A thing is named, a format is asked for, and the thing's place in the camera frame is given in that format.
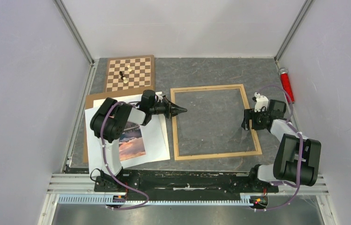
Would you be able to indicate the clear frame glass sheet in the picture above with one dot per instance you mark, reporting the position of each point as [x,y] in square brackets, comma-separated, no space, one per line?
[212,123]

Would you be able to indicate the wooden picture frame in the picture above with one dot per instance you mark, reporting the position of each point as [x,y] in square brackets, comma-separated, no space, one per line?
[240,87]

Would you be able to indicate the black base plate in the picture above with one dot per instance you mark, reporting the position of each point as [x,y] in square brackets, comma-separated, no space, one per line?
[157,185]

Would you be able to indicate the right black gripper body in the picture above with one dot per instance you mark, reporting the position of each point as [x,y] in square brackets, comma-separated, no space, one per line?
[257,119]

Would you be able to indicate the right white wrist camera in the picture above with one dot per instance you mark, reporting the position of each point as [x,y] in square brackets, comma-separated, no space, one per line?
[261,102]

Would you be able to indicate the landscape photo print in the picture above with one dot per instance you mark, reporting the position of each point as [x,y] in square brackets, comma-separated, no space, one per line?
[131,143]

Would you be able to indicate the cream photo mat board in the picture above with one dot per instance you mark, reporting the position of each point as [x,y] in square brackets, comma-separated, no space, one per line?
[157,139]

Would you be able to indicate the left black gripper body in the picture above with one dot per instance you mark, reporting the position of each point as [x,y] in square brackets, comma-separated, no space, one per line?
[163,108]

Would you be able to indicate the brown frame backing board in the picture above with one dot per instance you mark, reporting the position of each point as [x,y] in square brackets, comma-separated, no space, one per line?
[120,93]

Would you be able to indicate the white slotted cable duct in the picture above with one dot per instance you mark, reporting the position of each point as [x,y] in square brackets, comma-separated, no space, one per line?
[120,200]

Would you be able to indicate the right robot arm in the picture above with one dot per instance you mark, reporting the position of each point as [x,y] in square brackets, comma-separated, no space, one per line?
[297,160]

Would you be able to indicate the black chess piece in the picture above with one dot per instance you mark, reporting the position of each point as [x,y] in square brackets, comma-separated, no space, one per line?
[121,75]

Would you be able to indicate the wooden chessboard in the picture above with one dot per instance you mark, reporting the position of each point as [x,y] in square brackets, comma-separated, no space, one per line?
[142,74]

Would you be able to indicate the red glitter microphone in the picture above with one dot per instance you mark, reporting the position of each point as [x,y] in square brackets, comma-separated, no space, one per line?
[283,73]

